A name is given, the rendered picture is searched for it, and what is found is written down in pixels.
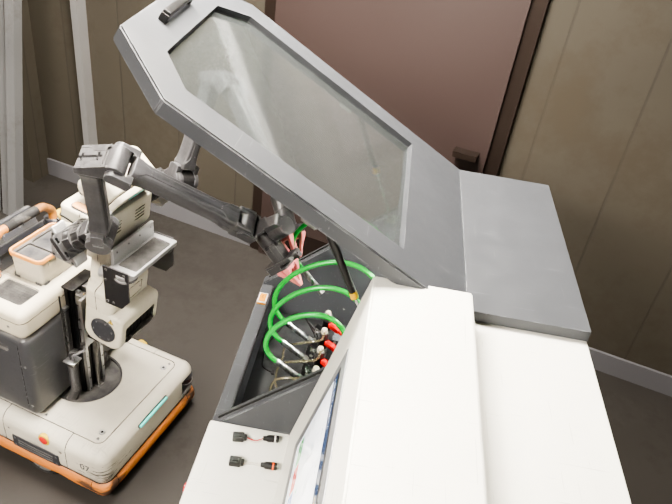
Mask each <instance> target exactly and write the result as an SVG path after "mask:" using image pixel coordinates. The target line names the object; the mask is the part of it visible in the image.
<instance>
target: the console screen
mask: <svg viewBox="0 0 672 504"><path fill-rule="evenodd" d="M348 355H349V349H347V351H346V353H345V355H344V357H343V358H342V360H341V362H340V364H339V366H338V368H337V369H336V371H335V373H334V375H333V377H332V379H331V380H330V382H329V384H328V386H327V388H326V390H325V391H324V393H323V395H322V397H321V399H320V400H319V402H318V404H317V406H316V408H315V410H314V411H313V413H312V415H311V417H310V419H309V421H308V422H307V424H306V426H305V428H304V430H303V432H302V433H301V435H300V437H299V439H298V441H297V442H296V444H295V448H294V453H293V457H292V462H291V466H290V470H289V475H288V479H287V484H286V488H285V493H284V497H283V502H282V504H324V501H325V495H326V489H327V482H328V476H329V470H330V464H331V458H332V452H333V446H334V440H335V434H336V428H337V422H338V416H339V409H340V403H341V397H342V391H343V385H344V379H345V373H346V367H347V361H348Z"/></svg>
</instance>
